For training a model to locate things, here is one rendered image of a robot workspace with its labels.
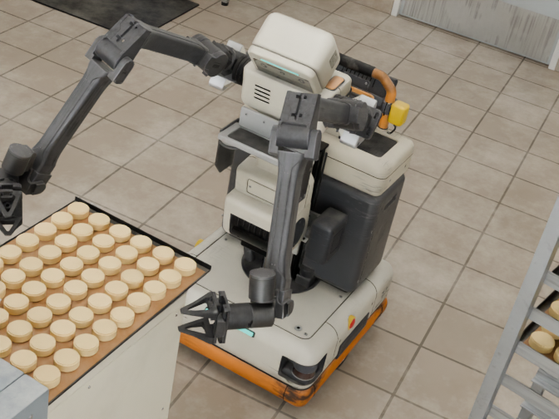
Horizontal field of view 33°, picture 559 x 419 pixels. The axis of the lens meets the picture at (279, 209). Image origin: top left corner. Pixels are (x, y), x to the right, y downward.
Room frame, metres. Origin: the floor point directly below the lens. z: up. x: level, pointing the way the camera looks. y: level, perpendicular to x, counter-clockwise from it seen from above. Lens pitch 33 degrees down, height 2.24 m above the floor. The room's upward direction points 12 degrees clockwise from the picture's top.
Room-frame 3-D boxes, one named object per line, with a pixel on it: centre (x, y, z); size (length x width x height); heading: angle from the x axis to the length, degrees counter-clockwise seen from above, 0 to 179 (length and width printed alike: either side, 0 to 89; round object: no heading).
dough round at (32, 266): (1.59, 0.50, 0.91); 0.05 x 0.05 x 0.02
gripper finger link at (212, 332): (1.55, 0.12, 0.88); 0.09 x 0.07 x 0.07; 112
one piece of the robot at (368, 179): (2.70, -0.09, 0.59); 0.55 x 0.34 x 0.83; 66
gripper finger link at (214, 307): (1.55, 0.12, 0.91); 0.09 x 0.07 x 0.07; 112
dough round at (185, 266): (1.70, 0.18, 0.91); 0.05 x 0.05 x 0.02
